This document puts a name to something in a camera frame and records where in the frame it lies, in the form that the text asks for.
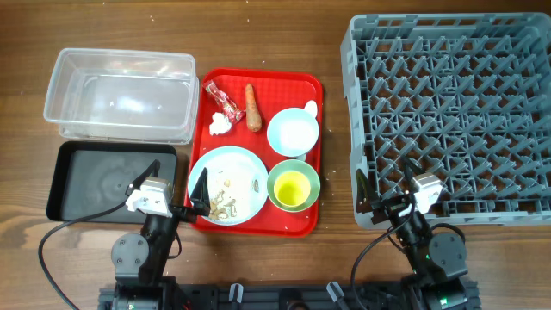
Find light blue plate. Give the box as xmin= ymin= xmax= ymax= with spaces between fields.
xmin=187 ymin=146 xmax=268 ymax=226

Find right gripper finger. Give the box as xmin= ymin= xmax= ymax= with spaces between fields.
xmin=356 ymin=169 xmax=379 ymax=214
xmin=402 ymin=157 xmax=424 ymax=181

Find black plastic tray bin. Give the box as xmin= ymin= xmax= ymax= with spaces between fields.
xmin=46 ymin=141 xmax=177 ymax=221

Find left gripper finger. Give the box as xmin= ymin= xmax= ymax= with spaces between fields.
xmin=126 ymin=159 xmax=161 ymax=195
xmin=190 ymin=168 xmax=211 ymax=215

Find food scraps on plate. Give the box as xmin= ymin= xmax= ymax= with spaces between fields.
xmin=208 ymin=177 xmax=260 ymax=222

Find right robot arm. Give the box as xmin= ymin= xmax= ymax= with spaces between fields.
xmin=350 ymin=157 xmax=469 ymax=309

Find red candy wrapper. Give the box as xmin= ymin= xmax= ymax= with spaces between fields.
xmin=203 ymin=80 xmax=245 ymax=124

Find light blue bowl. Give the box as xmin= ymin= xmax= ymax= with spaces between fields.
xmin=267 ymin=108 xmax=319 ymax=158

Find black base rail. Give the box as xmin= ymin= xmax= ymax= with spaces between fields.
xmin=97 ymin=280 xmax=481 ymax=310

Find white plastic spoon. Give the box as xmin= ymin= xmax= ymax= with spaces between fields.
xmin=297 ymin=100 xmax=319 ymax=161

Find orange carrot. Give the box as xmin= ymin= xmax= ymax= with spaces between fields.
xmin=245 ymin=84 xmax=262 ymax=133

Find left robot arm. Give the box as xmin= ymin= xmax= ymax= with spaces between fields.
xmin=99 ymin=160 xmax=210 ymax=310

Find green bowl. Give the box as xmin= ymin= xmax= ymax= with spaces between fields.
xmin=267 ymin=159 xmax=321 ymax=213

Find white tissue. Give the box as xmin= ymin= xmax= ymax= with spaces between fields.
xmin=209 ymin=112 xmax=232 ymax=136

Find red serving tray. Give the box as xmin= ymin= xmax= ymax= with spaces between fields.
xmin=190 ymin=68 xmax=323 ymax=238

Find clear plastic bin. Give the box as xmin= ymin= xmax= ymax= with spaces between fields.
xmin=43 ymin=48 xmax=200 ymax=145

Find yellow cup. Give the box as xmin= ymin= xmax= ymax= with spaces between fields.
xmin=274 ymin=170 xmax=311 ymax=208

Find grey dishwasher rack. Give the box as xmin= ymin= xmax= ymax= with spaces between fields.
xmin=340 ymin=13 xmax=550 ymax=226

